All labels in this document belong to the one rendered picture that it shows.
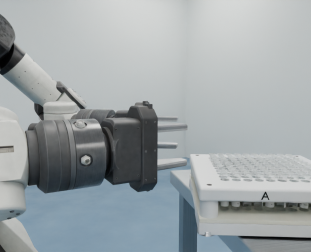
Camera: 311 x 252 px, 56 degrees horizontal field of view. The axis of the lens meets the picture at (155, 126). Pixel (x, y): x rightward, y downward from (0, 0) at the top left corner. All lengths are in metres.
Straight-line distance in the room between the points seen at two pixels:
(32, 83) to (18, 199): 0.58
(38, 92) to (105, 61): 3.20
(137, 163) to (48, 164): 0.12
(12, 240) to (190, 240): 0.42
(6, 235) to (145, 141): 0.43
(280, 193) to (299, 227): 0.06
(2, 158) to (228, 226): 0.31
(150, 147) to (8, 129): 0.17
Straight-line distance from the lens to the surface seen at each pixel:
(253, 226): 0.46
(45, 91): 0.89
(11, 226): 0.72
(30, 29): 3.73
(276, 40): 4.08
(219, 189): 0.43
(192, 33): 4.98
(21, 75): 0.88
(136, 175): 0.39
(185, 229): 0.80
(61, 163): 0.34
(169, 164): 0.43
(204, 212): 0.45
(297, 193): 0.46
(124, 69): 4.21
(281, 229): 0.47
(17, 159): 0.34
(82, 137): 0.35
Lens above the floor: 1.06
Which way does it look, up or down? 6 degrees down
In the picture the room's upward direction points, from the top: straight up
